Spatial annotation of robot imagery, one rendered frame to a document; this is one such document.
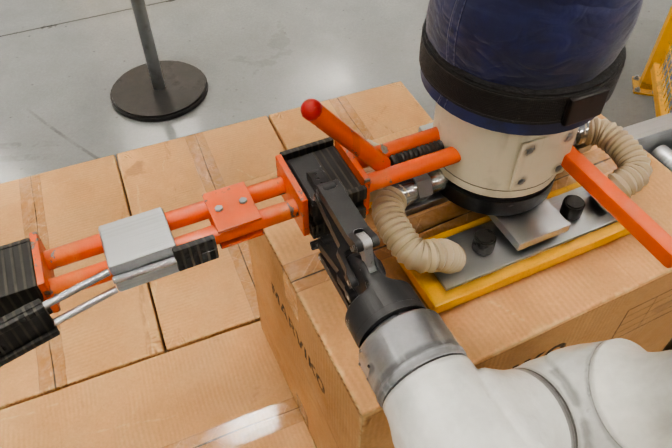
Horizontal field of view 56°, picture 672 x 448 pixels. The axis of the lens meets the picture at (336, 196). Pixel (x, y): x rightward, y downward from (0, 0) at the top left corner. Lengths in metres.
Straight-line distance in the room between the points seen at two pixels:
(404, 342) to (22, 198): 1.21
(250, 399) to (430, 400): 0.69
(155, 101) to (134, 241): 2.00
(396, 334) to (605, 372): 0.18
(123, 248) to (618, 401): 0.49
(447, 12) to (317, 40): 2.34
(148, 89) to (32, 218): 1.28
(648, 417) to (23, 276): 0.58
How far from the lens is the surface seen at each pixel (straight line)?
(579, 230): 0.88
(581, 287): 0.86
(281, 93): 2.67
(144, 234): 0.69
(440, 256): 0.75
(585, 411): 0.60
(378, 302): 0.59
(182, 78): 2.77
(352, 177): 0.72
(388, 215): 0.76
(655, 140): 1.76
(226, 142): 1.62
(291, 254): 0.84
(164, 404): 1.21
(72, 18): 3.41
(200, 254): 0.68
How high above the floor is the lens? 1.60
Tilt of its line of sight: 46 degrees down
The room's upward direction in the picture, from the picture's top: straight up
